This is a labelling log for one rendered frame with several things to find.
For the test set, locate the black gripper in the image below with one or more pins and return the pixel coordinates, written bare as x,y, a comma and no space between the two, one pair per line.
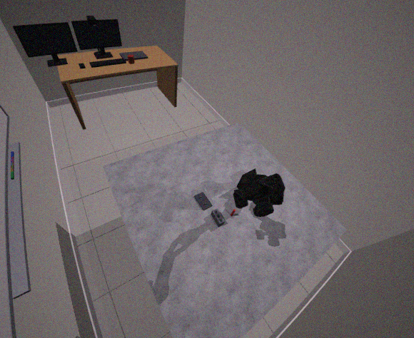
270,185

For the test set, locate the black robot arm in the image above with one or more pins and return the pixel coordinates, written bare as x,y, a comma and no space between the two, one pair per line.
264,207

